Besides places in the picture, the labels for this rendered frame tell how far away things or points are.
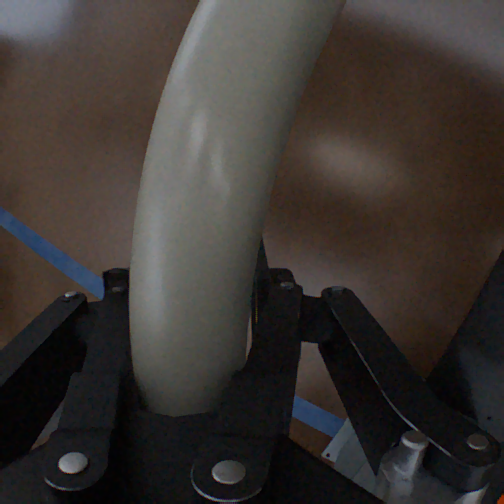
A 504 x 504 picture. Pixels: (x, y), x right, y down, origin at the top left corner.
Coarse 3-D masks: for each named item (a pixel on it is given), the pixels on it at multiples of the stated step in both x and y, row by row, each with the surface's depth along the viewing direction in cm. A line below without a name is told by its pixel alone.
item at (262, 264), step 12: (264, 252) 19; (264, 264) 17; (264, 276) 16; (252, 288) 16; (264, 288) 16; (252, 300) 16; (264, 300) 16; (252, 312) 16; (252, 324) 16; (252, 336) 16
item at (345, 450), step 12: (348, 420) 143; (348, 432) 144; (336, 444) 147; (348, 444) 138; (360, 444) 120; (324, 456) 149; (336, 456) 148; (348, 456) 126; (360, 456) 111; (336, 468) 132; (348, 468) 115; (360, 468) 102; (360, 480) 95; (372, 480) 85; (372, 492) 80
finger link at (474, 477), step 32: (352, 320) 12; (320, 352) 15; (352, 352) 11; (384, 352) 10; (352, 384) 11; (384, 384) 9; (416, 384) 9; (352, 416) 11; (384, 416) 9; (416, 416) 8; (448, 416) 8; (384, 448) 9; (448, 448) 7; (480, 448) 6; (448, 480) 6; (480, 480) 6
